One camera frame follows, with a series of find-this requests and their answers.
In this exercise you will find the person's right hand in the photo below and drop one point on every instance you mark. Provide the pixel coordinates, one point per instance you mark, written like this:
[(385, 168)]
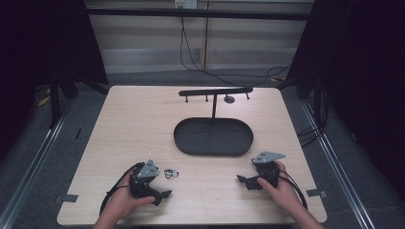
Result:
[(283, 194)]

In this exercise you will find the dark curtain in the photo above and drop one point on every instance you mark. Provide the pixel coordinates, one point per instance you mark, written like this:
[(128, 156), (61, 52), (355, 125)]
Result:
[(38, 63), (366, 79)]

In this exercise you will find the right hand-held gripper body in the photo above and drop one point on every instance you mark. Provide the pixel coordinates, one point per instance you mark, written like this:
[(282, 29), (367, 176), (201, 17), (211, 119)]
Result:
[(270, 171)]

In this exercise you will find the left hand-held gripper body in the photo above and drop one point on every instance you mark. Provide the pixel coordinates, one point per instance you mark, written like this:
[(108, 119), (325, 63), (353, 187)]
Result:
[(143, 187)]

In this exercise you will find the grey tape strip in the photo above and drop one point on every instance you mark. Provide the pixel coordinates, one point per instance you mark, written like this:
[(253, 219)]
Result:
[(316, 192), (67, 198)]

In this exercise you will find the yellow floor tape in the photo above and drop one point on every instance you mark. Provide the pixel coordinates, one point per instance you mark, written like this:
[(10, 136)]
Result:
[(43, 101)]

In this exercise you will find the black metal stand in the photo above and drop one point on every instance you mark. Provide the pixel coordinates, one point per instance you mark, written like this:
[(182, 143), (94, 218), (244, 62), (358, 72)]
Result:
[(54, 105)]

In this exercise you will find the metal floor rail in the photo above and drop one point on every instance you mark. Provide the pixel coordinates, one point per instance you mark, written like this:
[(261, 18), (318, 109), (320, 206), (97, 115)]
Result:
[(337, 165), (35, 160)]

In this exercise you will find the white wall socket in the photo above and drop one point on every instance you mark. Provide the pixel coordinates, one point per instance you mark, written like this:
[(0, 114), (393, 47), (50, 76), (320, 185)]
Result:
[(185, 4)]

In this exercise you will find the black horizontal frame bar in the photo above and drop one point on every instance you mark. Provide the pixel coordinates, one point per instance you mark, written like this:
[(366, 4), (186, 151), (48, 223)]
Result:
[(197, 13)]

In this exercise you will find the black jewelry stand with tray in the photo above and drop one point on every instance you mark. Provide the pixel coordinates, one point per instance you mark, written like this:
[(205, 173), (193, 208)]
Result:
[(213, 138)]

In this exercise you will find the person's left hand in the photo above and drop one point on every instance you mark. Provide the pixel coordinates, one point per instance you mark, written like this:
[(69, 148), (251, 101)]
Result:
[(122, 203)]

